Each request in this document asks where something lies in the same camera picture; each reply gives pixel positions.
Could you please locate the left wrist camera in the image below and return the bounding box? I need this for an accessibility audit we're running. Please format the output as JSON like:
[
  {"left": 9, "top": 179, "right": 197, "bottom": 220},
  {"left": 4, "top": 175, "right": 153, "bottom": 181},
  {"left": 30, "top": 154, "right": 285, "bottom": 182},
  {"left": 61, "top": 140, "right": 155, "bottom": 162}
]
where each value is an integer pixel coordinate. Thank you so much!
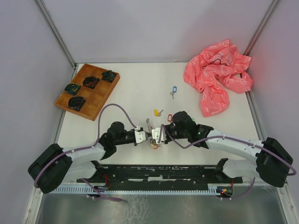
[{"left": 134, "top": 126, "right": 148, "bottom": 144}]

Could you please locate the key with red tag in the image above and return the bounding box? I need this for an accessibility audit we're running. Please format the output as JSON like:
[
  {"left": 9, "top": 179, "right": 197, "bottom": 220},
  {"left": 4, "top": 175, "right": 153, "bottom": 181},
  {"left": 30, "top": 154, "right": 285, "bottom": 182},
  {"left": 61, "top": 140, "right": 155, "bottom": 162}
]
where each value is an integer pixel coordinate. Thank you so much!
[{"left": 167, "top": 114, "right": 174, "bottom": 124}]

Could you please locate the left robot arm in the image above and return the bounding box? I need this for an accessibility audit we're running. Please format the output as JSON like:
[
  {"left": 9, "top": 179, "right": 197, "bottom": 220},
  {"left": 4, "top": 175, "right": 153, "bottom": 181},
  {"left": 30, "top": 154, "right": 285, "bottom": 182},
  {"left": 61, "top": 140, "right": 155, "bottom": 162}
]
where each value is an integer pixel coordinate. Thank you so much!
[{"left": 28, "top": 121, "right": 151, "bottom": 194}]

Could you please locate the black green coiled item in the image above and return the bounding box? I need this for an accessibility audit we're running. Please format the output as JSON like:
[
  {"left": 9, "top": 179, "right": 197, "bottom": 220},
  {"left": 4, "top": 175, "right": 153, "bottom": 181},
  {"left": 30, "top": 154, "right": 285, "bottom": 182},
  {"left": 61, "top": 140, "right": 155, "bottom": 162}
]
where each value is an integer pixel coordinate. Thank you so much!
[{"left": 64, "top": 83, "right": 81, "bottom": 96}]

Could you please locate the key with light blue tag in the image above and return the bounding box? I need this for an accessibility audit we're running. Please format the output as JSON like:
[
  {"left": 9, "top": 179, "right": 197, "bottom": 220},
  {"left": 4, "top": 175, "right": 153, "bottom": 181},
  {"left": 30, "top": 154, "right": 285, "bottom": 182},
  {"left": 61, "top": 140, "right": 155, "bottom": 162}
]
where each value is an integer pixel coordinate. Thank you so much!
[{"left": 170, "top": 86, "right": 177, "bottom": 99}]

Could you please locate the pink patterned cloth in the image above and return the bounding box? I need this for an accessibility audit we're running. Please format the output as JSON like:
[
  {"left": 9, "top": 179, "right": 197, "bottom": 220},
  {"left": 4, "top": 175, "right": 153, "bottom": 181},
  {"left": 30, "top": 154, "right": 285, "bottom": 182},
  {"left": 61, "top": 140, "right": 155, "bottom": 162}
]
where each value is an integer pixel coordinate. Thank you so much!
[{"left": 183, "top": 39, "right": 253, "bottom": 117}]

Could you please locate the black coiled item in tray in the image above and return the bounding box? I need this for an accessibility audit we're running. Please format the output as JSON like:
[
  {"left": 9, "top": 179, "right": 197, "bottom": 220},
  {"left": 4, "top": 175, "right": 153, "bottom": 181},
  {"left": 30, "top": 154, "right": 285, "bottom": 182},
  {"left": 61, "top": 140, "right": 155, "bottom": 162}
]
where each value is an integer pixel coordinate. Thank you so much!
[
  {"left": 101, "top": 70, "right": 117, "bottom": 83},
  {"left": 83, "top": 76, "right": 100, "bottom": 89},
  {"left": 68, "top": 96, "right": 86, "bottom": 111}
]

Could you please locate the key with yellow tag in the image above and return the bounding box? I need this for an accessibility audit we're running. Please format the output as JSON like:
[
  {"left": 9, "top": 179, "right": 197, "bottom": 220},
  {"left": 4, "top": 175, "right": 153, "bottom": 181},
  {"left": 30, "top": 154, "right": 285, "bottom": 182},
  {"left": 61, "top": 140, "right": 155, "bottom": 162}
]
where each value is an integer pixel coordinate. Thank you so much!
[{"left": 154, "top": 109, "right": 163, "bottom": 117}]

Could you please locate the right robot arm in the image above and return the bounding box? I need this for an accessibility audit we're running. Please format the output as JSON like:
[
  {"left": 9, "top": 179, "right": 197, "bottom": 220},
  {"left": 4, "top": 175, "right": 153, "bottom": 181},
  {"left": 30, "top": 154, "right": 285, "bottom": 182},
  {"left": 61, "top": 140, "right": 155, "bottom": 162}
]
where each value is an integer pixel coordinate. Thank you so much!
[{"left": 153, "top": 111, "right": 296, "bottom": 188}]

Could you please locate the white cable duct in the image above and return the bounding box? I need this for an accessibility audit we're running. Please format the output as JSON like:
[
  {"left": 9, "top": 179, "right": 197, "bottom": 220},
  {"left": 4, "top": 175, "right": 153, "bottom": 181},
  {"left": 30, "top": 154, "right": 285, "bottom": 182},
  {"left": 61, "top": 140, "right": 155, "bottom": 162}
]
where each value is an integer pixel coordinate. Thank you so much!
[{"left": 51, "top": 184, "right": 220, "bottom": 196}]

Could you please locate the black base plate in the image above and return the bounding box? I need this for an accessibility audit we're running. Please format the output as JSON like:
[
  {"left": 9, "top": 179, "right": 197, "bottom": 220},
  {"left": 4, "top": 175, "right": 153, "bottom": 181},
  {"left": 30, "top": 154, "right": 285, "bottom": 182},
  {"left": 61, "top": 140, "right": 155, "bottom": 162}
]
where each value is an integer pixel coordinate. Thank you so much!
[{"left": 86, "top": 164, "right": 242, "bottom": 190}]

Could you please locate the wooden compartment tray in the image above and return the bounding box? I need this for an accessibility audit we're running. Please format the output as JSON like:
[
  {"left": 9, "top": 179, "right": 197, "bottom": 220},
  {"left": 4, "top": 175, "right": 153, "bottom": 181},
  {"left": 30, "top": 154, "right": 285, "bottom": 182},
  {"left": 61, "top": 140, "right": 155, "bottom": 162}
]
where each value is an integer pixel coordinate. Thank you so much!
[{"left": 55, "top": 64, "right": 120, "bottom": 121}]

